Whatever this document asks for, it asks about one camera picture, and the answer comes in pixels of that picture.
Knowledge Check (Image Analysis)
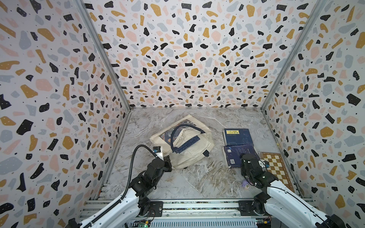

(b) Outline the wooden chessboard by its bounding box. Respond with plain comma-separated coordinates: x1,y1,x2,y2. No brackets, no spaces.
261,152,295,192

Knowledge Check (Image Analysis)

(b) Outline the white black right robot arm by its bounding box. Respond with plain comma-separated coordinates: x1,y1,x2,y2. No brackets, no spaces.
240,154,346,228

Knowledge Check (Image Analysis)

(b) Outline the dark blue thin book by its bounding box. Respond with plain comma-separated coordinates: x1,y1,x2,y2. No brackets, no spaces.
172,136,200,154
223,143,259,169

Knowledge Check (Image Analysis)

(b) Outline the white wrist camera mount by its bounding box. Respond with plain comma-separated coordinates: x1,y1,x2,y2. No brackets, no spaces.
259,160,270,171
153,146,164,160

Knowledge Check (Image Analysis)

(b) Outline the small purple object on table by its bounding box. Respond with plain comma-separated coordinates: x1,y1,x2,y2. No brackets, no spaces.
242,182,250,190

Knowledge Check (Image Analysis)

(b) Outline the beige canvas floral tote bag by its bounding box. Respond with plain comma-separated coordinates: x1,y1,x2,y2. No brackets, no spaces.
150,115,215,170

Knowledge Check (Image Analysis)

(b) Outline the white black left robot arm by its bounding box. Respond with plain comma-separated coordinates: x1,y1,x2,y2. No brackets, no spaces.
66,156,172,228

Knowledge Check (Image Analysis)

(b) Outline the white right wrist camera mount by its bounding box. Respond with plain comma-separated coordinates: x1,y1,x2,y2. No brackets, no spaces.
259,160,270,171

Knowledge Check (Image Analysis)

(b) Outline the blue Little Prince book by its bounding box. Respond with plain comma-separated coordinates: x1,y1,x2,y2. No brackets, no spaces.
222,128,253,146

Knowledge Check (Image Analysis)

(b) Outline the aluminium corner frame post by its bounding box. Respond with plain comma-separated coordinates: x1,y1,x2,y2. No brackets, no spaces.
260,0,327,113
74,0,131,113

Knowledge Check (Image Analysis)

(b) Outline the aluminium corner frame post right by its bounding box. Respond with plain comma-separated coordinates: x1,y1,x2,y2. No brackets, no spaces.
260,0,327,113

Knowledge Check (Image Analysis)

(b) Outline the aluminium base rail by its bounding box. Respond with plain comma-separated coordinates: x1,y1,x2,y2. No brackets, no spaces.
82,199,278,228

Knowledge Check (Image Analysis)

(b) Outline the aluminium corner frame post left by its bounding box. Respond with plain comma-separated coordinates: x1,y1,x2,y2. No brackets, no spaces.
74,0,131,113

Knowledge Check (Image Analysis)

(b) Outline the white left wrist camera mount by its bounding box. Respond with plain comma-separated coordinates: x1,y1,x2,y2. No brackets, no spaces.
153,146,164,160

